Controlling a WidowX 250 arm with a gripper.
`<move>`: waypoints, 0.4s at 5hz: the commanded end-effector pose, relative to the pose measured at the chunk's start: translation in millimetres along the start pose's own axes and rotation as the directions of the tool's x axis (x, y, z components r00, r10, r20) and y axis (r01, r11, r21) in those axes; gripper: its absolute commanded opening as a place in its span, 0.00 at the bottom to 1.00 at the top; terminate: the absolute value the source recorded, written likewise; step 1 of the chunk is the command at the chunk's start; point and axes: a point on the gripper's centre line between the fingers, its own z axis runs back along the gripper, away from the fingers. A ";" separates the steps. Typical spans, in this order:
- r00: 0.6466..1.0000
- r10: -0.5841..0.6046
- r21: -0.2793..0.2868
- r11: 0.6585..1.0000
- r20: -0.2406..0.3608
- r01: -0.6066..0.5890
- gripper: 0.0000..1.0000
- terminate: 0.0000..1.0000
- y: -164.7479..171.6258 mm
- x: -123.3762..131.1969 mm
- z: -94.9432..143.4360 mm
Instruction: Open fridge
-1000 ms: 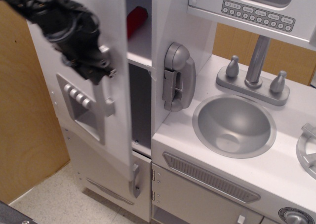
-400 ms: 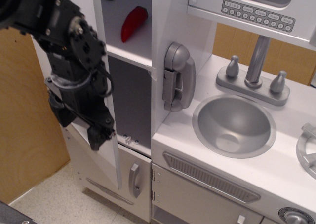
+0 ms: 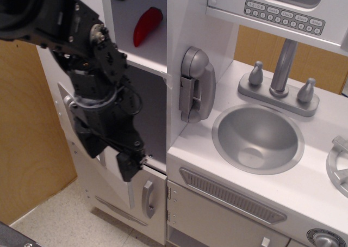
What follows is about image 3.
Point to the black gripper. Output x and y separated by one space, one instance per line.
109 122

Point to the white fridge door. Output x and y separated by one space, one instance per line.
95 162

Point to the silver fridge door handle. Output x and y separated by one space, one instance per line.
69 104

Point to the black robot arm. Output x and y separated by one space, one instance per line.
78 39

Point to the white lower freezer door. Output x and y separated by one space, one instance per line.
140 203

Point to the wooden board panel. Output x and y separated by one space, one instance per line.
35 158

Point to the dark grey corner object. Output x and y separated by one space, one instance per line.
11 237

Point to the white oven door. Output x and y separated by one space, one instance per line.
198 221

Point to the white toy kitchen cabinet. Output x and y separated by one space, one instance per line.
290 203

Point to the red toy chili pepper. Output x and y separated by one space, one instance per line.
147 23

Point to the silver toy sink basin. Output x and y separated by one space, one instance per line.
258 139

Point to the silver left faucet knob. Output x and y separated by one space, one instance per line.
256 75

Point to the silver faucet knob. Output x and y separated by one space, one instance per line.
256 75
306 93

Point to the silver toy faucet spout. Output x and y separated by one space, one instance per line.
278 87

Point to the silver right faucet knob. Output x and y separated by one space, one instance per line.
306 93

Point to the silver stove control knob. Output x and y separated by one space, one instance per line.
325 238

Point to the white toy microwave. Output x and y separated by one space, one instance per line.
319 23

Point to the silver lower freezer handle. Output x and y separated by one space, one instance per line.
147 208

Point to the grey toy wall phone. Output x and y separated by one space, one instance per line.
197 90

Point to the grey faucet base plate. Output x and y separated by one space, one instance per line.
289 102

